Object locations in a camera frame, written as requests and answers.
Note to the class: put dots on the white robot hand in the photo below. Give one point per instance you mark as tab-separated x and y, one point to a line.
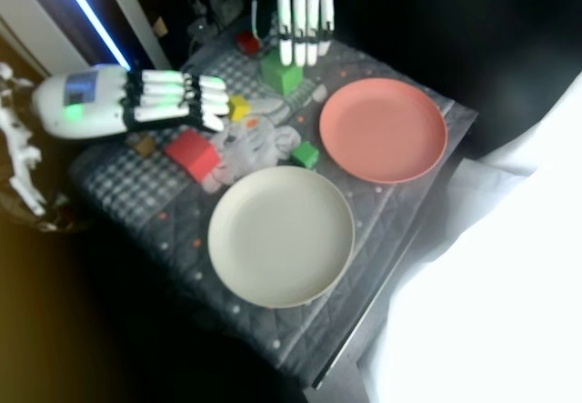
300	7
82	103

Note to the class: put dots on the large green cube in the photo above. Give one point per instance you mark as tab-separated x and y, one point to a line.
284	77

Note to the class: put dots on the large red block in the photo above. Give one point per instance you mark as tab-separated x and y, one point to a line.
193	155

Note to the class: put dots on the small red cube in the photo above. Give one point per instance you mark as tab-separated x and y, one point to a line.
247	43

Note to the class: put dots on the small brown cube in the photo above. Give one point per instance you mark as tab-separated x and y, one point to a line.
144	146

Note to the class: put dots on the small yellow cube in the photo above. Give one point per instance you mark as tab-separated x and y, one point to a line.
238	107

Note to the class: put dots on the pink plate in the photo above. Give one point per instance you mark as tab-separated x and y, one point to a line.
382	130

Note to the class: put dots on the small green cube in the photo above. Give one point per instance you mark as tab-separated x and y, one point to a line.
305	155

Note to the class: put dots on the white plate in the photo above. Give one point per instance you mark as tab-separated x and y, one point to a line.
282	237

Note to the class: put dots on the blue light strip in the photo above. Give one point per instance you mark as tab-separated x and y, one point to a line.
91	16

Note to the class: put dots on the grey quilt with bear print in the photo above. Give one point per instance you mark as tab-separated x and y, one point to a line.
150	203

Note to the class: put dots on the white cloth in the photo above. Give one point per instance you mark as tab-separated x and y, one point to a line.
500	262

